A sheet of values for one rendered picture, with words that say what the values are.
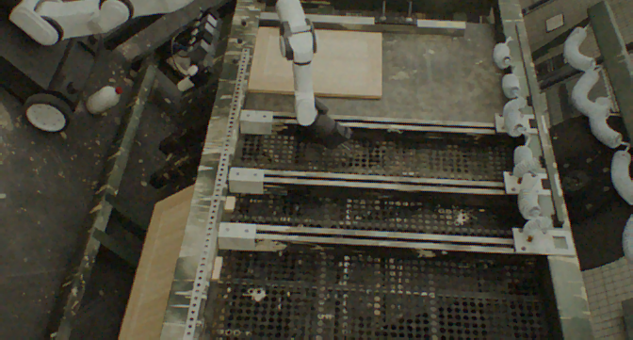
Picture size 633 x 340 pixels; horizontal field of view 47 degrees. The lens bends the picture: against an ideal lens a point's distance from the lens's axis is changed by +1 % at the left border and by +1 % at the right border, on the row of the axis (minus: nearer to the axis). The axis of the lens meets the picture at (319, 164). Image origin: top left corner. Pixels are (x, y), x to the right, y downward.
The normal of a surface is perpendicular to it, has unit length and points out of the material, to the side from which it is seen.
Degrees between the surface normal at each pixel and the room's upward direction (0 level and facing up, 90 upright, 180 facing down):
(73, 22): 90
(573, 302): 52
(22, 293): 0
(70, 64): 0
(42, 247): 0
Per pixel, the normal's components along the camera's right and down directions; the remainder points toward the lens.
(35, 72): 0.80, -0.37
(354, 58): 0.02, -0.69
